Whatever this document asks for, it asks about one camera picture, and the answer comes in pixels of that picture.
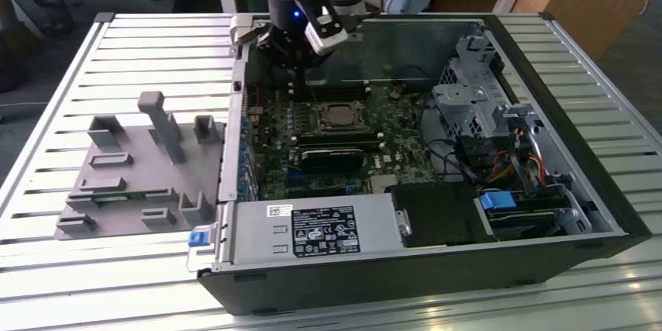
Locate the black open PC case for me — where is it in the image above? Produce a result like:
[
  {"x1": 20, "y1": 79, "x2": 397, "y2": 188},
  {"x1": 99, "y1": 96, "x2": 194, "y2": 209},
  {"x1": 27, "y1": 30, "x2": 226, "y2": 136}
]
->
[{"x1": 195, "y1": 12, "x2": 653, "y2": 316}]

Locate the grey parts rack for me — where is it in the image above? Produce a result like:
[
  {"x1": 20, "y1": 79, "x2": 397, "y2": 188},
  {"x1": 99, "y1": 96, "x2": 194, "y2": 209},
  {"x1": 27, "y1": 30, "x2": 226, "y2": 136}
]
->
[{"x1": 54, "y1": 90, "x2": 228, "y2": 242}]

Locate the black cable bundle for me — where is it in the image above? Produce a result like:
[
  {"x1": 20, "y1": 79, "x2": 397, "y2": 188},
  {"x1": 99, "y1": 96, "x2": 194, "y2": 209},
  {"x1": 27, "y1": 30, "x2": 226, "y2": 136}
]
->
[{"x1": 419, "y1": 92, "x2": 498, "y2": 187}]

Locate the silver chipset heatsink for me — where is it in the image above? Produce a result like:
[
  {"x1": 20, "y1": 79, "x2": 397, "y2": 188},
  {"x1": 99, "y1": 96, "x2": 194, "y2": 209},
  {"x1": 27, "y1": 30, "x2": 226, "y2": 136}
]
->
[{"x1": 369, "y1": 174, "x2": 402, "y2": 193}]

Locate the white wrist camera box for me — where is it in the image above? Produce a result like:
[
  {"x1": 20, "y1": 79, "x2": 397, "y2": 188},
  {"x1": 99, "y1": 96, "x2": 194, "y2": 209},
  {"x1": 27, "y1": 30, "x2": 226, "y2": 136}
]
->
[{"x1": 303, "y1": 0, "x2": 351, "y2": 57}]

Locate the black graphics card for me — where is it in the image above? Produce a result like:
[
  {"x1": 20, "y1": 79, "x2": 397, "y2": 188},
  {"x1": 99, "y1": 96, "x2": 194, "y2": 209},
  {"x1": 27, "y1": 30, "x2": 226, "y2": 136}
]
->
[{"x1": 298, "y1": 147, "x2": 366, "y2": 175}]

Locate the silver CPU with green edge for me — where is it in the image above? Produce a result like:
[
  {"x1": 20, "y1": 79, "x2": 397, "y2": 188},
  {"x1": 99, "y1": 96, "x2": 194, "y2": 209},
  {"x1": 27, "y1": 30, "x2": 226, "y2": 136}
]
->
[{"x1": 326, "y1": 105, "x2": 359, "y2": 125}]

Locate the silver power supply with label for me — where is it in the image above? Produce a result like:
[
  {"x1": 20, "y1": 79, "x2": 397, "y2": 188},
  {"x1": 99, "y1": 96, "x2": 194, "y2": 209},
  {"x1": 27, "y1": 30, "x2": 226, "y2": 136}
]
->
[{"x1": 227, "y1": 193, "x2": 410, "y2": 266}]

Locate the green motherboard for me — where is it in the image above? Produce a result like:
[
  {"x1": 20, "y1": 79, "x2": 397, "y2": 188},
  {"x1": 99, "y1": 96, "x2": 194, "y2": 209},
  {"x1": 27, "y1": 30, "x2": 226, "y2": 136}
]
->
[{"x1": 246, "y1": 82, "x2": 441, "y2": 200}]

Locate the blue disk carrier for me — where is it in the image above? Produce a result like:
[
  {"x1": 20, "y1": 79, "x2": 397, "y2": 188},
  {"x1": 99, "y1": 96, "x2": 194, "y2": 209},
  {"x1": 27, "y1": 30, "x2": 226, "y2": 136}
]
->
[{"x1": 479, "y1": 190, "x2": 518, "y2": 214}]

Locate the metal socket cover frame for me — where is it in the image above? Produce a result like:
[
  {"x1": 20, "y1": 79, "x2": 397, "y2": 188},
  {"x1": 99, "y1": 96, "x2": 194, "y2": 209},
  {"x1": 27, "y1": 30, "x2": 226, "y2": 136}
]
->
[{"x1": 315, "y1": 101, "x2": 367, "y2": 134}]

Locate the black disk bay cover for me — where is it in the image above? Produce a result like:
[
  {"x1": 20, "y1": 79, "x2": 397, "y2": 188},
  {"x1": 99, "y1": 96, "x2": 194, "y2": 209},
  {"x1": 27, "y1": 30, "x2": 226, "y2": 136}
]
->
[{"x1": 390, "y1": 182, "x2": 499, "y2": 249}]

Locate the green RAM stick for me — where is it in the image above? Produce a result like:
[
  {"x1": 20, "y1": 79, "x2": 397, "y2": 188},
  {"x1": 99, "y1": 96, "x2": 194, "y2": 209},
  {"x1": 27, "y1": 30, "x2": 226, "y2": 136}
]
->
[{"x1": 92, "y1": 190, "x2": 172, "y2": 204}]

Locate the silver metal drive cage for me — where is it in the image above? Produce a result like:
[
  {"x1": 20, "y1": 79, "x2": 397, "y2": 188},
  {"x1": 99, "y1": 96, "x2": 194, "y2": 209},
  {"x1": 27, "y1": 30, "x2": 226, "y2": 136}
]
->
[{"x1": 431, "y1": 35, "x2": 525, "y2": 142}]

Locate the CPU socket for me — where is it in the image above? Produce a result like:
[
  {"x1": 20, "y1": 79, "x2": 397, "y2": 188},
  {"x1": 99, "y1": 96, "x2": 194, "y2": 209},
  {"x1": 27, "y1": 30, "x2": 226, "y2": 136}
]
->
[{"x1": 313, "y1": 98, "x2": 371, "y2": 135}]

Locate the orange and yellow wire bundle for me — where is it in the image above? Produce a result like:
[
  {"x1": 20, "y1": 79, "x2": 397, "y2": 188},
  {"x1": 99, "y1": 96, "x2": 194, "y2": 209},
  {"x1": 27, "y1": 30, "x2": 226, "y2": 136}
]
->
[{"x1": 485, "y1": 151, "x2": 550, "y2": 185}]

